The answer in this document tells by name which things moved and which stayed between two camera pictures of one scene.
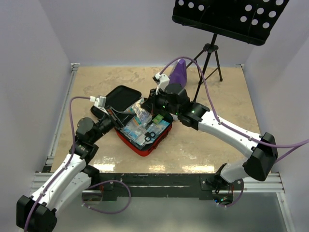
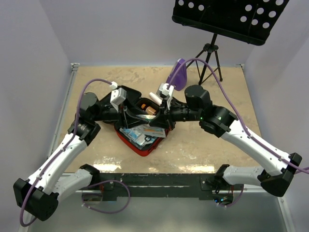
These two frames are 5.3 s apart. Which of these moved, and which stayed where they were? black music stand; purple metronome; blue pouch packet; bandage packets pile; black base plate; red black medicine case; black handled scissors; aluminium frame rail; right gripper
Moved: blue pouch packet; right gripper; bandage packets pile
Stayed: black base plate; aluminium frame rail; black music stand; purple metronome; red black medicine case; black handled scissors
